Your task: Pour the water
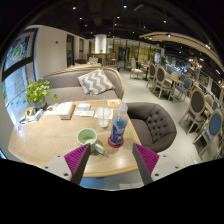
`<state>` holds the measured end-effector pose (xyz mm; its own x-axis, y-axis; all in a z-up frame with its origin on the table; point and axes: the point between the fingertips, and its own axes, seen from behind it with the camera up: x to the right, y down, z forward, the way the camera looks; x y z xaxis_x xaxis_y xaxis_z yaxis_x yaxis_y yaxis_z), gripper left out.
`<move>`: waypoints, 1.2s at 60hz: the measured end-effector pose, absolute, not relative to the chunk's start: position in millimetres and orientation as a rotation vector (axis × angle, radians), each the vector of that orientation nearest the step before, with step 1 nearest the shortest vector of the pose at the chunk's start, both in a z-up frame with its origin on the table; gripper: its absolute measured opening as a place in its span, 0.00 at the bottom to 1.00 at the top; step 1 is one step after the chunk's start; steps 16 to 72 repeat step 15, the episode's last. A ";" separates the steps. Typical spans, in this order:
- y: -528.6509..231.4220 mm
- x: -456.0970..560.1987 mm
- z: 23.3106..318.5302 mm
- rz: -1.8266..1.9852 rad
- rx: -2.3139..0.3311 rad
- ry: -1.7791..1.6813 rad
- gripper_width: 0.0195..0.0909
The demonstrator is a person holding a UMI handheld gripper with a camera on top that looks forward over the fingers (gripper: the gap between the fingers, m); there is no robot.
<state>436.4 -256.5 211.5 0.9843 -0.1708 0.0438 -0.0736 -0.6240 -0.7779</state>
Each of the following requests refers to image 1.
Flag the pale green mug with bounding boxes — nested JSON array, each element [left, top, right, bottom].
[[76, 128, 106, 156]]

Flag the grey sofa with wooden frame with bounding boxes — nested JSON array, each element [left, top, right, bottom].
[[36, 63, 125, 104]]

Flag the flat round red coaster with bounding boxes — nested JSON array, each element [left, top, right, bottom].
[[107, 137, 125, 149]]

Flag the small white blue pack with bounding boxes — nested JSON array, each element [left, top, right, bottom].
[[77, 103, 92, 112]]

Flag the grey white chevron pillow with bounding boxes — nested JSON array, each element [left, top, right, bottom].
[[77, 68, 116, 97]]

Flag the green potted plant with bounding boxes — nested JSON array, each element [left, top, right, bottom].
[[23, 78, 59, 109]]

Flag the white box with wooden edge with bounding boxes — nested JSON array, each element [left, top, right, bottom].
[[59, 101, 76, 121]]

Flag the window with posters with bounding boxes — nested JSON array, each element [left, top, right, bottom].
[[1, 28, 38, 116]]

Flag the group of ceiling spotlights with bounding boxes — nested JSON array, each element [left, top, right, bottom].
[[69, 1, 214, 51]]

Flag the grey tufted armchair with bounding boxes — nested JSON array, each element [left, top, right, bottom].
[[126, 101, 178, 154]]

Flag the clear bottle with blue label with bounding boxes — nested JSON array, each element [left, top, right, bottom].
[[109, 101, 129, 147]]

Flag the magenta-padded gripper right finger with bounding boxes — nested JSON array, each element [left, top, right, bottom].
[[132, 142, 183, 186]]

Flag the blue white tissue pack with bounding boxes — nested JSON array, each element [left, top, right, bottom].
[[33, 108, 45, 122]]

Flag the yellow card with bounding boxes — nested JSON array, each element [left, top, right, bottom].
[[107, 99, 121, 108]]

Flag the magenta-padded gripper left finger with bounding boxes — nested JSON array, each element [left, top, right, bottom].
[[43, 142, 92, 186]]

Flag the group of dining chairs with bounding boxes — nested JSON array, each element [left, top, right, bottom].
[[128, 58, 224, 158]]

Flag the white paper leaflet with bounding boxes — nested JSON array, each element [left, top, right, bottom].
[[73, 109, 95, 118]]

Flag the clear plastic cup with straw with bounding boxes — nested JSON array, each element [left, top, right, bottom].
[[95, 96, 113, 129]]

